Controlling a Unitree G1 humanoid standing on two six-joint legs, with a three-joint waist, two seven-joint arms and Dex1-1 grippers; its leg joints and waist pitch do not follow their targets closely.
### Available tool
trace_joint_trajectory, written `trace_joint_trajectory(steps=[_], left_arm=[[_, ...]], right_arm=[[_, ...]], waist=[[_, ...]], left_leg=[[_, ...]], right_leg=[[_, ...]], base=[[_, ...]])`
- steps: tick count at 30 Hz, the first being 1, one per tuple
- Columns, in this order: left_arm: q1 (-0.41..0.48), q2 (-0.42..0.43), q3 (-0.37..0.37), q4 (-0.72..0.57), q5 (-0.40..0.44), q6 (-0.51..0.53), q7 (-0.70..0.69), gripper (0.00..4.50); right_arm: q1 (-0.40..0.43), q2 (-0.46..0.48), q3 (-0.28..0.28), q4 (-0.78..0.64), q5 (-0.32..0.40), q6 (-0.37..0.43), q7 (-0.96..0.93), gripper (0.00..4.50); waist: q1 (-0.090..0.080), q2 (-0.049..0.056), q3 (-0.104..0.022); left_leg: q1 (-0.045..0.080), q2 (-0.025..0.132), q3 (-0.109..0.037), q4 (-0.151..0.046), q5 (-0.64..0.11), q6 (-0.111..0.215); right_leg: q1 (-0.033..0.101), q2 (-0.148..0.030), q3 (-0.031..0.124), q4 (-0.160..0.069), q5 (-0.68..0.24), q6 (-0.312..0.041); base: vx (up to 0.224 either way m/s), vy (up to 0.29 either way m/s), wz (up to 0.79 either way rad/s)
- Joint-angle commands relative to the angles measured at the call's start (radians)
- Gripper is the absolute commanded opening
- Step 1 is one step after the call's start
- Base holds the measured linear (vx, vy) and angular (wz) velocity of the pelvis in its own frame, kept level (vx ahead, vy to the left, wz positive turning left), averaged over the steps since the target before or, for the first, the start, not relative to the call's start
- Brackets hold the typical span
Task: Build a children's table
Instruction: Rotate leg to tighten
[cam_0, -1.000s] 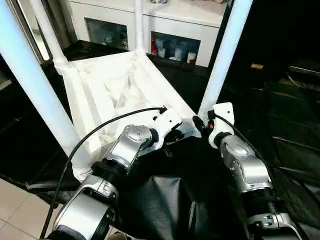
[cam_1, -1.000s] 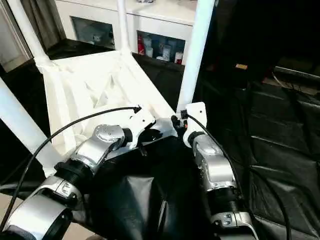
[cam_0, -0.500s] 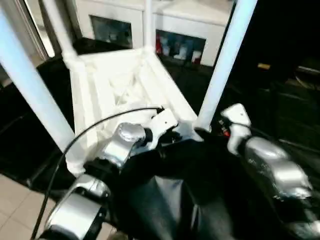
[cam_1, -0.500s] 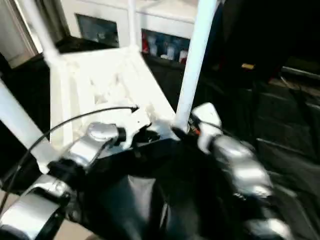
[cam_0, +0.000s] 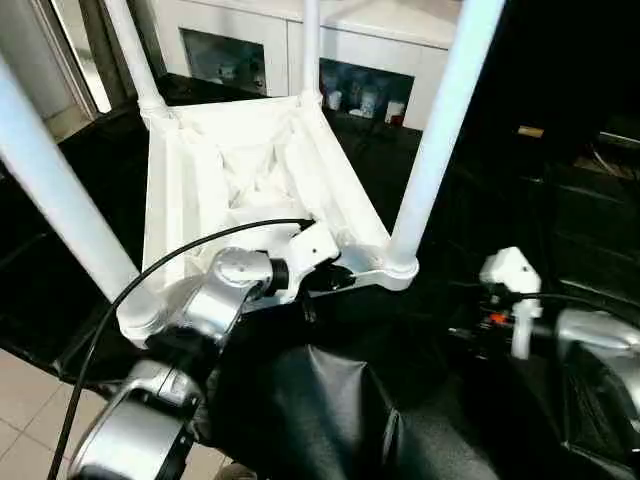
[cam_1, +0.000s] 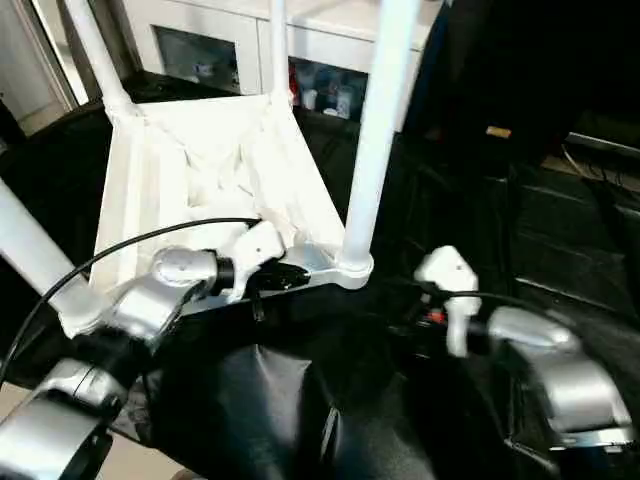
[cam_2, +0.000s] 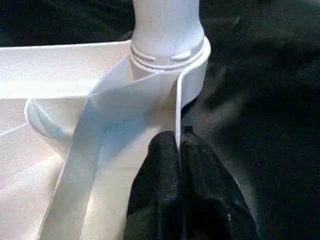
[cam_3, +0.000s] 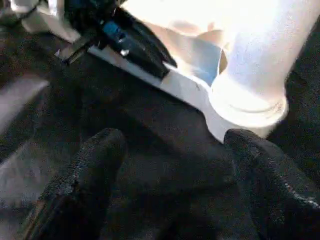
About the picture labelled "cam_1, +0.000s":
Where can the grey curtain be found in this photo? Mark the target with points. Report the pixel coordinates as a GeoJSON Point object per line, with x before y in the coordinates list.
{"type": "Point", "coordinates": [95, 35]}

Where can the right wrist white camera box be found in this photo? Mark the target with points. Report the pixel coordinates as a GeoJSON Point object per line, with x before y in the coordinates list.
{"type": "Point", "coordinates": [450, 280]}

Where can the black plastic mat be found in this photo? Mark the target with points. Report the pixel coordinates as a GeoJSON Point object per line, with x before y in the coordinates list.
{"type": "Point", "coordinates": [560, 230]}

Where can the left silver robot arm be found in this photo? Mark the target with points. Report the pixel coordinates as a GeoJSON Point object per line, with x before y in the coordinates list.
{"type": "Point", "coordinates": [130, 320]}

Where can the small white jar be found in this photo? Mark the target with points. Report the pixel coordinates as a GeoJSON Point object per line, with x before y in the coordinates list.
{"type": "Point", "coordinates": [343, 105]}

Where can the white plastic table top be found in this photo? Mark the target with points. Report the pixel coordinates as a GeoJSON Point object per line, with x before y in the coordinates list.
{"type": "Point", "coordinates": [220, 170]}

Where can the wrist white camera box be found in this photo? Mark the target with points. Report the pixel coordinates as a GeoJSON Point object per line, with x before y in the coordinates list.
{"type": "Point", "coordinates": [255, 248]}
{"type": "Point", "coordinates": [450, 280]}

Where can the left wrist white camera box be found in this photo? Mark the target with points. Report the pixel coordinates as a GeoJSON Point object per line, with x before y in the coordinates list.
{"type": "Point", "coordinates": [255, 248]}

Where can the white glass-door cabinet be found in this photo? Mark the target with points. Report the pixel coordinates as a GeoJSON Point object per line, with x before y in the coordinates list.
{"type": "Point", "coordinates": [230, 30]}

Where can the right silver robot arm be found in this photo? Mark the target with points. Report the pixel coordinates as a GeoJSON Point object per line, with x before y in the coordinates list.
{"type": "Point", "coordinates": [560, 370]}

